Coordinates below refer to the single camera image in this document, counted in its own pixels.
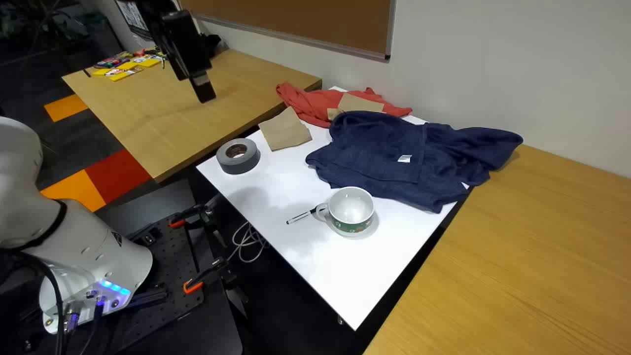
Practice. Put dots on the dark blue towel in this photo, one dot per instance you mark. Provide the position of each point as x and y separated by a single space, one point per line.
419 165

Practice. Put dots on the red orange cloth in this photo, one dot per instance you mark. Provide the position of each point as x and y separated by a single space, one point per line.
313 106

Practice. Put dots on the white ceramic cup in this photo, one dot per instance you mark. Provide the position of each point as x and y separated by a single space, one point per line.
348 212

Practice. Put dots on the cork notice board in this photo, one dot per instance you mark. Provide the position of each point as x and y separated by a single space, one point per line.
354 27

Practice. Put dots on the white table board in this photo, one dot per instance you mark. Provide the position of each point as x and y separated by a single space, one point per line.
350 273

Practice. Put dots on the black marker pen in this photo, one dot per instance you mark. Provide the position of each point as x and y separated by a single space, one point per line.
301 216

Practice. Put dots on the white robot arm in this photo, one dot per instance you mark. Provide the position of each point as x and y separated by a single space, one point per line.
90 271

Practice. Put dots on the far wooden table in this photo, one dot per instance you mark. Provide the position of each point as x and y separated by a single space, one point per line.
165 126

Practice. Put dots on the tan cloth on red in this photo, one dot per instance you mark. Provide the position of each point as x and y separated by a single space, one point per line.
354 104

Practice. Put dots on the yellow items on table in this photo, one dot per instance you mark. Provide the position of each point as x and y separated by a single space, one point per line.
126 64

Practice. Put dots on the orange handled clamp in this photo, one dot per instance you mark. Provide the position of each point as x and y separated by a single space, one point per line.
193 218
197 283

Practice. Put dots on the grey duct tape roll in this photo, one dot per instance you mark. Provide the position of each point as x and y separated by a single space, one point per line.
238 157

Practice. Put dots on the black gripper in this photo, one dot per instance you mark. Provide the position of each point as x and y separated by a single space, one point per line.
187 53

